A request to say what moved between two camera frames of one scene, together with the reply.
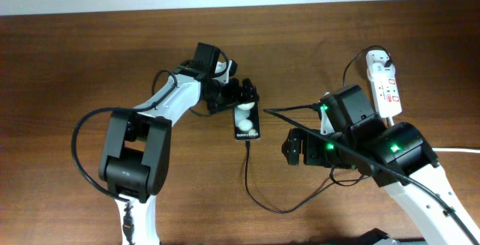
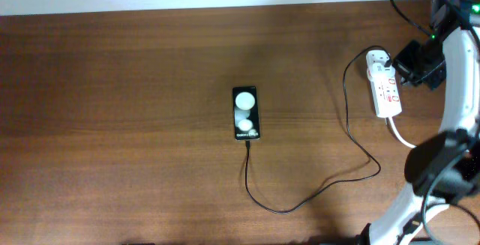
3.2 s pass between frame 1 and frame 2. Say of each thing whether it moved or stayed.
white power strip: stayed
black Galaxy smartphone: stayed
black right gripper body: moved
